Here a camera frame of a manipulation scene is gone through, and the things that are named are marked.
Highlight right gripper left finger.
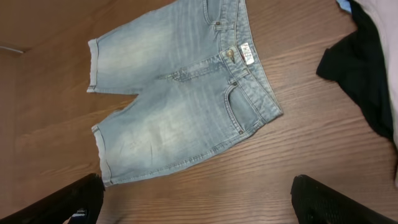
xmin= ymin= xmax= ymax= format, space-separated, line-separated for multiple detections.
xmin=1 ymin=174 xmax=105 ymax=224

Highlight beige pink shorts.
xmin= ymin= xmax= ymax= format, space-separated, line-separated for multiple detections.
xmin=354 ymin=0 xmax=398 ymax=187

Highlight light blue denim shorts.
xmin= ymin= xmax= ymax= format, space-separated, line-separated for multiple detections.
xmin=88 ymin=0 xmax=282 ymax=186

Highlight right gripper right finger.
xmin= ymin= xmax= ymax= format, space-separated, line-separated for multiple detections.
xmin=290 ymin=175 xmax=397 ymax=224

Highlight black garment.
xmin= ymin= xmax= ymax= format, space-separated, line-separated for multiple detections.
xmin=315 ymin=0 xmax=398 ymax=184

